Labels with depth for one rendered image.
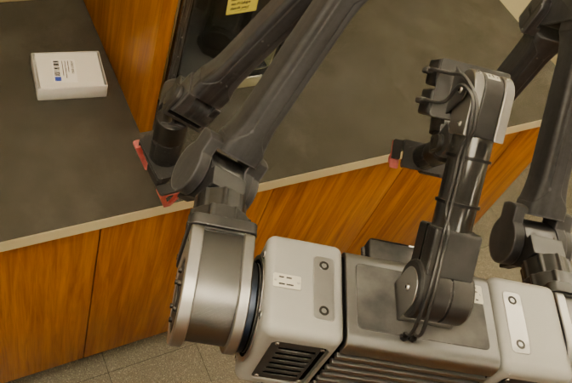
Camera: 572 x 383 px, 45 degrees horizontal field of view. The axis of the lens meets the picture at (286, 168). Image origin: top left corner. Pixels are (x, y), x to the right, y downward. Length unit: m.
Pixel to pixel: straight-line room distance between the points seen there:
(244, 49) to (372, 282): 0.44
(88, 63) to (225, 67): 0.69
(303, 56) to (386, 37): 1.26
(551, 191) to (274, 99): 0.46
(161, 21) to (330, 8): 0.56
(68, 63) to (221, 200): 0.91
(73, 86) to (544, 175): 1.07
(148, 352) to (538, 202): 1.60
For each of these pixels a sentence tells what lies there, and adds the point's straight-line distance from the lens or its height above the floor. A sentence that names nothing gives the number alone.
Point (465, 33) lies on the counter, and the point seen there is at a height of 0.94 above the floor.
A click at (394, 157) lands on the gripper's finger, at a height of 1.10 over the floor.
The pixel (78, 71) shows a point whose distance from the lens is 1.72.
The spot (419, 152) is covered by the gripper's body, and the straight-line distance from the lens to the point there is 1.56.
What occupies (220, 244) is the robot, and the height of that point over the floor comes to 1.50.
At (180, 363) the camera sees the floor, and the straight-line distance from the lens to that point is 2.40.
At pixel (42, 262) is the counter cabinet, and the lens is 1.66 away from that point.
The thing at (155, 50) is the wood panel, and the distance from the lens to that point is 1.47.
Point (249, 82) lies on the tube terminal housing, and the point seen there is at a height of 0.96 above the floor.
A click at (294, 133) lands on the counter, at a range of 1.77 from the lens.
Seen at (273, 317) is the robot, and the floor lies 1.53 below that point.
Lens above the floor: 2.21
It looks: 49 degrees down
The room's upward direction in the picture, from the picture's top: 25 degrees clockwise
